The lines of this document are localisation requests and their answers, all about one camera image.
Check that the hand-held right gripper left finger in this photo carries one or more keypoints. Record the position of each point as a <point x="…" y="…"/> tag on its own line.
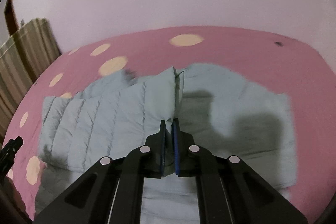
<point x="163" y="151"/>

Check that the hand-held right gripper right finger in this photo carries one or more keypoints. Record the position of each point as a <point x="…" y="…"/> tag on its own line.
<point x="176" y="151"/>

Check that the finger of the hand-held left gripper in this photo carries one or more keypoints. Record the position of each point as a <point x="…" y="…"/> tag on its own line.
<point x="11" y="146"/>

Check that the light blue puffer jacket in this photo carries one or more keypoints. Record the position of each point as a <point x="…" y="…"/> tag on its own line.
<point x="105" y="119"/>

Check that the striped curtain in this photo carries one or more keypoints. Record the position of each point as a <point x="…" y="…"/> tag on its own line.
<point x="26" y="56"/>

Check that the pink dotted bed sheet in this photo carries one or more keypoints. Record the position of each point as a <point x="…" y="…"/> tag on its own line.
<point x="236" y="56"/>

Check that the brown wooden door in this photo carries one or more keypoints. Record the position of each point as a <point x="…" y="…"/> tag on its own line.
<point x="11" y="19"/>

